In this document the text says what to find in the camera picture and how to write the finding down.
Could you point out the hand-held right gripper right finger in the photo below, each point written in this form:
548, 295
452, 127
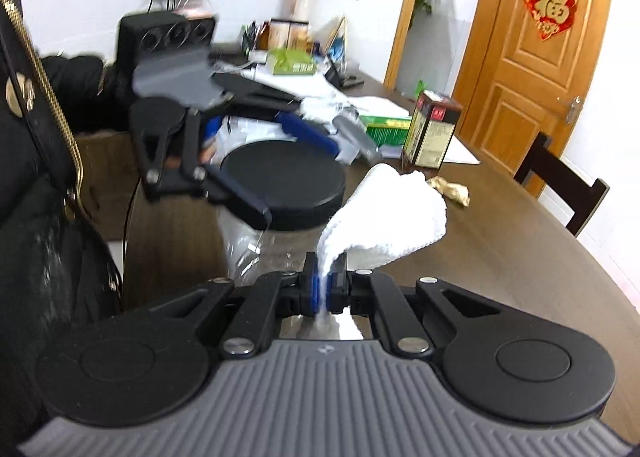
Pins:
334, 287

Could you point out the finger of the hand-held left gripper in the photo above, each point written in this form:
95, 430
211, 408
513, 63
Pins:
310, 134
240, 197

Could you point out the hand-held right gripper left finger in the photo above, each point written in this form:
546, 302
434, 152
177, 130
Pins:
313, 287

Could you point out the clear plastic container black lid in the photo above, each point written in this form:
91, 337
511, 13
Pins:
285, 182

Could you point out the white cloth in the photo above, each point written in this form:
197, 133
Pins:
395, 217

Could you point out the white crumpled tissue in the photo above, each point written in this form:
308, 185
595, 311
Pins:
320, 108

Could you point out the grey tool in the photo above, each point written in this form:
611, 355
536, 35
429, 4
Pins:
357, 137

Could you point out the black phone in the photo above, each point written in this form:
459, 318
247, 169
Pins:
345, 74

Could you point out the green tissue box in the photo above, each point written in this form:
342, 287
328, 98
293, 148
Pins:
292, 63

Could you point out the white paper sheets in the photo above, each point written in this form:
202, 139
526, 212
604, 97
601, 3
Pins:
380, 104

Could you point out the green flat box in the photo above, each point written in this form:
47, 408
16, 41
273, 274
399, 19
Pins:
387, 129

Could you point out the dark printed carton box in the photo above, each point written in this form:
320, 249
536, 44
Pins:
431, 129

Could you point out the tall clear canister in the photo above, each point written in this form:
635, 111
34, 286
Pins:
301, 2

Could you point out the golden crumpled wrapper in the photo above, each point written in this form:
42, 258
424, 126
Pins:
452, 191

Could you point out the wooden door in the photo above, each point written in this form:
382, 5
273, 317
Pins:
520, 77

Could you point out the dark wooden chair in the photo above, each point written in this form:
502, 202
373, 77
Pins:
575, 197

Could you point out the red door decoration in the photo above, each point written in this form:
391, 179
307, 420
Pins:
549, 9

